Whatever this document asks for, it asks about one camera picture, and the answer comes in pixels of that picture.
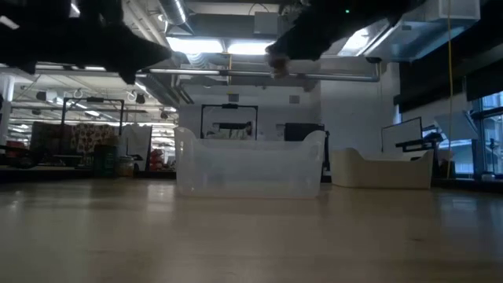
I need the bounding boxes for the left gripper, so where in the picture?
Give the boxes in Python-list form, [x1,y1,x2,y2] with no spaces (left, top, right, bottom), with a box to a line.
[0,21,173,85]

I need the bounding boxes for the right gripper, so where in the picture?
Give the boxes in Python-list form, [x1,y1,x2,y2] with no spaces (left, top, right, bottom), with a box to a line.
[266,7,354,79]

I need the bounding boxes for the clear plastic bin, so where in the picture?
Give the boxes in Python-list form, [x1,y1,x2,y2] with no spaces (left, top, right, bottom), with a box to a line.
[174,126,327,199]

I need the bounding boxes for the ceiling light panel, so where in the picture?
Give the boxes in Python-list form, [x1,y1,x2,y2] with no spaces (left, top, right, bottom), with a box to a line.
[167,37,225,54]
[226,40,276,56]

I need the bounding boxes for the horizontal silver ceiling pipe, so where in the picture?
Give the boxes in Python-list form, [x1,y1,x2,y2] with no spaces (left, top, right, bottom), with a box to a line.
[0,62,381,83]

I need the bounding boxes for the black monitor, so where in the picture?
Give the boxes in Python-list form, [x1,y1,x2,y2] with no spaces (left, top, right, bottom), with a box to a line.
[284,122,326,143]

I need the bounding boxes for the white hanging sheet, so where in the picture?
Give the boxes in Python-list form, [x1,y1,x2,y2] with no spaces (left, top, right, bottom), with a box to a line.
[120,123,153,172]

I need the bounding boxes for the patterned stacked boxes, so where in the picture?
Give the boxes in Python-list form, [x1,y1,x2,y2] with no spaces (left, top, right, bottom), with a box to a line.
[31,121,119,156]

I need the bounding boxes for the red packaged goods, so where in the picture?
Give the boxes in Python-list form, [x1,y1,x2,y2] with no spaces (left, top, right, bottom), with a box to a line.
[149,148,176,171]

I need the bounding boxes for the green box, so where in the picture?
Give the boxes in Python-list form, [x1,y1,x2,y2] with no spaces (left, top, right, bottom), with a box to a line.
[93,144,118,178]

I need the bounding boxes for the white screen monitor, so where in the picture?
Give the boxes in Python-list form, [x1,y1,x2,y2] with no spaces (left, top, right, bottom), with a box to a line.
[380,116,424,154]

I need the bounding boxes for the blue grey vent hood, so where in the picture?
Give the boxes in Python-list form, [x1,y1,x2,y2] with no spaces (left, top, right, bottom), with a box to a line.
[363,0,483,64]

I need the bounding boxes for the white plastic bin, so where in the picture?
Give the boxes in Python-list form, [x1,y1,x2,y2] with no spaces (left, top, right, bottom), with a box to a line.
[331,147,435,190]

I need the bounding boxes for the black desk equipment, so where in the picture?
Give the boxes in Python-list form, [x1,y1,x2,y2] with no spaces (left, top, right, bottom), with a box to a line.
[395,131,445,154]

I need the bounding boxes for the white slanted panel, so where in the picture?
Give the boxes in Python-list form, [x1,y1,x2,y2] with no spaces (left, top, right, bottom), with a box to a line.
[434,110,480,142]

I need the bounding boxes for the large glass window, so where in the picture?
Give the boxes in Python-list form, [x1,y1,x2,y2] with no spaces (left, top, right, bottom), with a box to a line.
[469,90,503,176]

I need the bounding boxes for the smooth silver air duct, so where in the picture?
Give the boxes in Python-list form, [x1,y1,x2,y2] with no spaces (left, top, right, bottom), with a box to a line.
[156,0,196,36]

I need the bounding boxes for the black rig frame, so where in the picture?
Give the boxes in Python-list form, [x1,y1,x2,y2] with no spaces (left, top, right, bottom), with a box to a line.
[61,97,126,137]
[200,103,259,141]

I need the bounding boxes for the yellow hanging cable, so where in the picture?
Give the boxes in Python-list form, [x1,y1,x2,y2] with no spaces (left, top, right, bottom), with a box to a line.
[446,0,454,180]

